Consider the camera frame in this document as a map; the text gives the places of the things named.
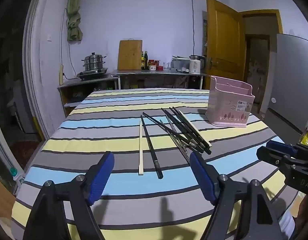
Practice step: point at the green-capped bottle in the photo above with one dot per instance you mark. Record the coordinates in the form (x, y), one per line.
(13, 173)

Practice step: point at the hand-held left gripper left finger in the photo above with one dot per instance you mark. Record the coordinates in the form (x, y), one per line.
(101, 180)

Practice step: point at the yellow snack bag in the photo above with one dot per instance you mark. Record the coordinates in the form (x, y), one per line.
(307, 138)

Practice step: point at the clear storage box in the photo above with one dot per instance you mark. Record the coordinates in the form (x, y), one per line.
(180, 63)

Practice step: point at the long black chopstick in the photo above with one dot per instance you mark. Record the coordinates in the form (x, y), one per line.
(152, 150)

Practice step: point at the black knife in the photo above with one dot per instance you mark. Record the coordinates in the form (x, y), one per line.
(182, 71)

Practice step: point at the steel steamer pot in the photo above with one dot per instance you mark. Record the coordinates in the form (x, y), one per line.
(94, 62)

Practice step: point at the beige power strip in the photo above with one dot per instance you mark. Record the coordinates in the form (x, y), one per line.
(61, 75)

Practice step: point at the red jar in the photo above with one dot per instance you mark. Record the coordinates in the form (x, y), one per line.
(154, 62)

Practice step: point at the wooden cutting board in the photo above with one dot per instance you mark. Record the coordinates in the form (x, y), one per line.
(130, 55)

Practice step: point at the clear glass cup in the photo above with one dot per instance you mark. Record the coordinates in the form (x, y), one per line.
(167, 66)

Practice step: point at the white electric kettle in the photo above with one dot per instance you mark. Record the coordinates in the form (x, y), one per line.
(195, 66)

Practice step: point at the pink utensil holder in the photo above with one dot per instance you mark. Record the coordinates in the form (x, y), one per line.
(226, 97)

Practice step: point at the yellow wooden door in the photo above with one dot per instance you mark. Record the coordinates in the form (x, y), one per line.
(223, 42)

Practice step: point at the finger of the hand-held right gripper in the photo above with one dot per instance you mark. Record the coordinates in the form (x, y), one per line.
(281, 147)
(271, 156)

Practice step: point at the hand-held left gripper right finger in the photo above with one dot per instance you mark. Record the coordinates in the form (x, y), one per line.
(202, 177)

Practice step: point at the grey refrigerator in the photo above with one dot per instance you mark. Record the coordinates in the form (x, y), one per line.
(291, 80)

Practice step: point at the low steel stand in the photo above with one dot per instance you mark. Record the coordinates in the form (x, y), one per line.
(81, 83)

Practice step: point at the small red container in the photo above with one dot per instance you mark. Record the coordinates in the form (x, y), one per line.
(160, 68)

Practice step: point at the striped tablecloth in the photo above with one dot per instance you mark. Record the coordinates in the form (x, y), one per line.
(94, 130)

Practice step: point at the pile of black chopsticks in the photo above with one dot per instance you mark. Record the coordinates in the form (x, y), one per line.
(193, 142)

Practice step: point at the green curtain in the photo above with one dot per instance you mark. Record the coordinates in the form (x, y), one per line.
(74, 12)

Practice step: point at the black induction cooker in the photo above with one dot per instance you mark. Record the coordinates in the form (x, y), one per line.
(92, 74)

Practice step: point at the white red-label jar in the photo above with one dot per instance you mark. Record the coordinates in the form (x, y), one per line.
(152, 67)

